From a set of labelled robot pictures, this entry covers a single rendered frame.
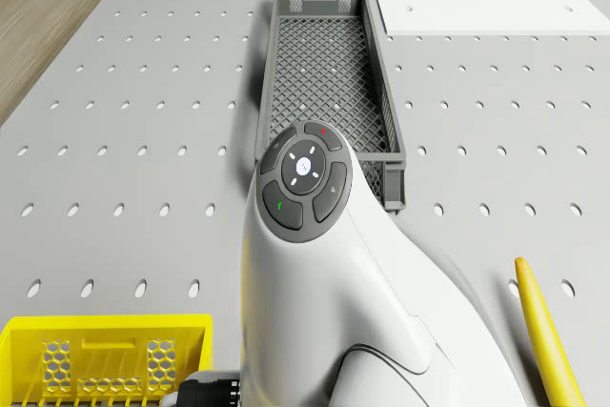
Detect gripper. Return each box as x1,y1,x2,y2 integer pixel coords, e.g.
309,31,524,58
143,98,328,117
160,368,242,407

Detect banana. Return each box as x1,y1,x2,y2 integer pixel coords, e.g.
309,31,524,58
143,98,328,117
514,256,588,407

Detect yellow basket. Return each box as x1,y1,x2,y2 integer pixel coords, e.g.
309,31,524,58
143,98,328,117
0,313,214,407

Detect dark grey basket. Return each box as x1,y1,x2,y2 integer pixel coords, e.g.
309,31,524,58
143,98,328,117
254,0,409,214

